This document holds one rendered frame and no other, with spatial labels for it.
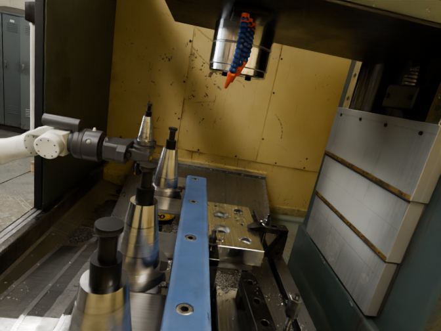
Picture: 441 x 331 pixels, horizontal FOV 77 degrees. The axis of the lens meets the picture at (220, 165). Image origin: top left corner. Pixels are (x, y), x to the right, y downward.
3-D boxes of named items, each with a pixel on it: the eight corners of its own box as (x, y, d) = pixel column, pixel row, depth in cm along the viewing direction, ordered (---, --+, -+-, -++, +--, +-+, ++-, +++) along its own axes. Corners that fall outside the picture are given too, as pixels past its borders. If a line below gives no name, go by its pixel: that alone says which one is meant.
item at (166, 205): (132, 211, 42) (133, 205, 41) (140, 197, 47) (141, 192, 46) (180, 217, 42) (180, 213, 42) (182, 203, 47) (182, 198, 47)
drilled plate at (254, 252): (180, 256, 78) (183, 240, 76) (186, 210, 105) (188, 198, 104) (260, 266, 80) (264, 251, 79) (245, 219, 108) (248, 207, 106)
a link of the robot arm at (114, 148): (126, 138, 74) (79, 130, 72) (122, 173, 76) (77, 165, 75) (136, 131, 86) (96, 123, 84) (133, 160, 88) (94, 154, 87)
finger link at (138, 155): (148, 162, 80) (126, 159, 79) (150, 152, 79) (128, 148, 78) (147, 164, 78) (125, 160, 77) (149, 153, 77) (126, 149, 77)
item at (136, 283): (155, 310, 26) (158, 287, 25) (90, 298, 26) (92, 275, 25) (169, 268, 32) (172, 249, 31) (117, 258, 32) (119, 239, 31)
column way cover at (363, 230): (361, 318, 73) (440, 125, 59) (300, 228, 119) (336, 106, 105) (378, 320, 74) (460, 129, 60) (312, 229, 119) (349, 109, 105)
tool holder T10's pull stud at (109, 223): (119, 288, 15) (125, 232, 14) (85, 289, 15) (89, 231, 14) (121, 268, 17) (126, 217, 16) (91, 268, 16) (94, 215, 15)
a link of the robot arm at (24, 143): (69, 152, 77) (23, 161, 78) (82, 139, 85) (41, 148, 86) (57, 130, 74) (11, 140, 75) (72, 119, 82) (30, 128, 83)
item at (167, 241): (109, 254, 31) (109, 248, 31) (122, 230, 36) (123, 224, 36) (172, 262, 32) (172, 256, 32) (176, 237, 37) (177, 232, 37)
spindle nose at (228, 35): (269, 80, 69) (281, 27, 66) (205, 67, 69) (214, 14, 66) (261, 81, 85) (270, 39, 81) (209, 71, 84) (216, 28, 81)
